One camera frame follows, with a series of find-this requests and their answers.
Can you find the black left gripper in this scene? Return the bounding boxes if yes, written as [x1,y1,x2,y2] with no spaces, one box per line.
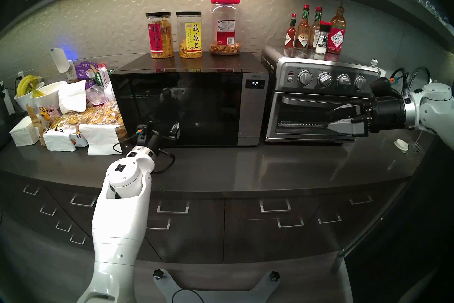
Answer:
[145,122,181,154]

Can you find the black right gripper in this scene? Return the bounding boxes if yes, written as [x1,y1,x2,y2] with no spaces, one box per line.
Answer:
[326,96,407,137]

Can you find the black Panasonic microwave body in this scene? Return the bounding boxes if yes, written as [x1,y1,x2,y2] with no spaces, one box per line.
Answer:
[109,52,270,147]

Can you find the silver toaster oven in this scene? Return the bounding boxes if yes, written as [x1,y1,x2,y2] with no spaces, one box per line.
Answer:
[261,45,381,144]

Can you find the steel kitchen sink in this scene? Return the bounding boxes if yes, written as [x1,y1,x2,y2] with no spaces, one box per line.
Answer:
[369,128,438,171]

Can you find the white paper napkin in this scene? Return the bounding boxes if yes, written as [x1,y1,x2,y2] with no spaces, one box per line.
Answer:
[58,79,87,114]
[43,129,77,152]
[79,124,123,156]

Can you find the clear tub of wrapped pastries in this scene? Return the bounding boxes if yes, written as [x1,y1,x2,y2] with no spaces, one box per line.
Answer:
[50,100,128,145]

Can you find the large red Tabasco bottle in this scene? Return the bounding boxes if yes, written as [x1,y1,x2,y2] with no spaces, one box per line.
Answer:
[326,3,347,55]

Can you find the red capped spice shaker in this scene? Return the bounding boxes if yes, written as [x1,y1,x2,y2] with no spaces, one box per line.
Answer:
[315,21,333,55]

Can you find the clear bag of cutlery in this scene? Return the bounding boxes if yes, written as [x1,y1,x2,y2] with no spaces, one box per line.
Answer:
[86,85,109,106]

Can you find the chrome kitchen faucet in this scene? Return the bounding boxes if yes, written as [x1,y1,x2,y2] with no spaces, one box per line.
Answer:
[408,66,433,90]

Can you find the green and white sachets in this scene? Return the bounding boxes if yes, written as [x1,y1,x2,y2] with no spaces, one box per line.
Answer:
[94,64,112,88]

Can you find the snack jar red label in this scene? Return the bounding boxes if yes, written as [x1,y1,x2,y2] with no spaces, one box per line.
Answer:
[145,12,174,59]

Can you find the snack jar yellow label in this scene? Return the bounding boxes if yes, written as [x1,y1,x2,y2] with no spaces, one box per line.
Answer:
[176,11,203,59]

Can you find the white box with tricolour flag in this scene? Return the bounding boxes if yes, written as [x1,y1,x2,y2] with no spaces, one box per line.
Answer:
[69,134,89,148]

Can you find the orange Tabasco sauce bottle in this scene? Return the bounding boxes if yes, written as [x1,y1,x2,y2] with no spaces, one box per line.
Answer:
[294,4,311,51]

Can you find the small red hot sauce bottle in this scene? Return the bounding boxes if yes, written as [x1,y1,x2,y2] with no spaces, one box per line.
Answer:
[285,13,298,49]

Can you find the purple coffee bag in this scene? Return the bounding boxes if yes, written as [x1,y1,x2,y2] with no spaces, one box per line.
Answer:
[74,62,98,80]

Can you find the clear jar red lid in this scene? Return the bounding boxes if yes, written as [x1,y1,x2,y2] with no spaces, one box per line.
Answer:
[209,0,242,56]

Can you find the pink snack packet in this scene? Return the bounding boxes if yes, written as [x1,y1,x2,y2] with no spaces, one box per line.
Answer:
[44,105,61,122]

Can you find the dark lower drawer cabinet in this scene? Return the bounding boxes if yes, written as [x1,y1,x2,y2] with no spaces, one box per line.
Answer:
[0,171,405,265]

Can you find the large white bowl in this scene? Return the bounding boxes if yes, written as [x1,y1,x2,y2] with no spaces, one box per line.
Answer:
[30,81,68,111]

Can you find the row of clear glasses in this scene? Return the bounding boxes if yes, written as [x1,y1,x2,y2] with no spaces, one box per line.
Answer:
[419,0,454,35]

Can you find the black built-in appliance front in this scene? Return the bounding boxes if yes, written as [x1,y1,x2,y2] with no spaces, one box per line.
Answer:
[340,182,454,303]

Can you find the white napkin stack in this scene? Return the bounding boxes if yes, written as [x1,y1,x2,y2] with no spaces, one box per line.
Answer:
[9,116,39,147]

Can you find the yellow banana bunch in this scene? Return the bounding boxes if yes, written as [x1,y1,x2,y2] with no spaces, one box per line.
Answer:
[16,74,45,97]

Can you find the black coffee machine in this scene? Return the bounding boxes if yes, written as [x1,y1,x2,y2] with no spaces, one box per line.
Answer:
[0,86,11,150]

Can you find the black left camera cable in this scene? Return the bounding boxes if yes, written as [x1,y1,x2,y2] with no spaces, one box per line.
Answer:
[152,148,176,175]

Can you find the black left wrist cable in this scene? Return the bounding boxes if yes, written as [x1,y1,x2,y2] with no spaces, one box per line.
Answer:
[112,142,139,156]

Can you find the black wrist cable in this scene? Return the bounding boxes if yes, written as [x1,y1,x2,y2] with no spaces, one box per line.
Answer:
[389,68,411,96]
[112,142,139,156]

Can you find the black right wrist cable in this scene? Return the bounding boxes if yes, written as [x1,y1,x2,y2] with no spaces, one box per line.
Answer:
[389,68,411,96]

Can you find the grey robot base bracket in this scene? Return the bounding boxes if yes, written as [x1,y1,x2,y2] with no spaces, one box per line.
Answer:
[153,269,281,303]

